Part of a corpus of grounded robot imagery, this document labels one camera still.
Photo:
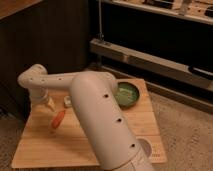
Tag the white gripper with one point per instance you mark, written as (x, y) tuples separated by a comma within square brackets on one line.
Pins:
[(41, 96)]

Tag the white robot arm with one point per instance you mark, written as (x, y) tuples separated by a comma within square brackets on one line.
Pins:
[(92, 96)]

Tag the white patterned packet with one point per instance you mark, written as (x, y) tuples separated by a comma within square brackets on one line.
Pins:
[(67, 102)]

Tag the green bowl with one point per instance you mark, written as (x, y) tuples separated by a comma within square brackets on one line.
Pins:
[(127, 95)]

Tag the metal vertical pole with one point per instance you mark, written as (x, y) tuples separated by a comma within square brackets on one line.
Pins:
[(101, 35)]

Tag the upper wooden shelf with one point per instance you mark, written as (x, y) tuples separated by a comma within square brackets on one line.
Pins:
[(200, 11)]

